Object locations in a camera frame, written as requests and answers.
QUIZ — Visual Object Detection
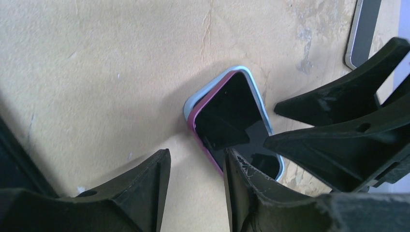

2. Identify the black phone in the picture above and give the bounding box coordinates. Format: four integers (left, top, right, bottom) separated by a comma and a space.
188, 70, 282, 180
344, 0, 381, 70

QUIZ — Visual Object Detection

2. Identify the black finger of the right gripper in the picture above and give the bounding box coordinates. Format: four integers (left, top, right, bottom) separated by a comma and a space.
264, 105, 410, 192
274, 37, 410, 126

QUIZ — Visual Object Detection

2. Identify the light blue phone case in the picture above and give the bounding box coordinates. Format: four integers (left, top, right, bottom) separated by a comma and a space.
183, 65, 286, 182

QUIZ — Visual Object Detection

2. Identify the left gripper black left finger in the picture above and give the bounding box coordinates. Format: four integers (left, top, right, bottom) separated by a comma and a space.
0, 149, 171, 232

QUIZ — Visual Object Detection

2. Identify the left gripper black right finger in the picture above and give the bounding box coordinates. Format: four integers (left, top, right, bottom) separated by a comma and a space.
223, 149, 410, 232

